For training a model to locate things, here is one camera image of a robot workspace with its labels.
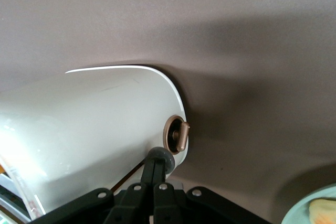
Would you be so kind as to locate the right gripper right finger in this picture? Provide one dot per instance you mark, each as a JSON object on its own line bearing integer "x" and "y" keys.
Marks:
{"x": 162, "y": 203}

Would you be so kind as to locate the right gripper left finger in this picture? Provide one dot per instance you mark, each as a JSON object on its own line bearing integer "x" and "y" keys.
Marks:
{"x": 136, "y": 197}

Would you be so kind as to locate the grey toaster lever knob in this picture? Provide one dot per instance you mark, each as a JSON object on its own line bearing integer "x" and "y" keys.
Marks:
{"x": 164, "y": 155}

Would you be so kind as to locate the white two-slot toaster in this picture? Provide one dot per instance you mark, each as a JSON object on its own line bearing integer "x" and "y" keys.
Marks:
{"x": 78, "y": 129}

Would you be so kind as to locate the copper toaster dial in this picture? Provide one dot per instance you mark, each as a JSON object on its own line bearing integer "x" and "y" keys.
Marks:
{"x": 182, "y": 134}

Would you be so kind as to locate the pale green plate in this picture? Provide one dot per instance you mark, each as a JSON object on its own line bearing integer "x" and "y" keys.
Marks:
{"x": 296, "y": 205}

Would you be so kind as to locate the toast slice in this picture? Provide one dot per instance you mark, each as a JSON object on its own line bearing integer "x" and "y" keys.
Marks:
{"x": 1, "y": 168}

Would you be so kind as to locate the triangular orange pastry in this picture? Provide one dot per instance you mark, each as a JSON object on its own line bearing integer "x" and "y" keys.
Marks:
{"x": 324, "y": 212}

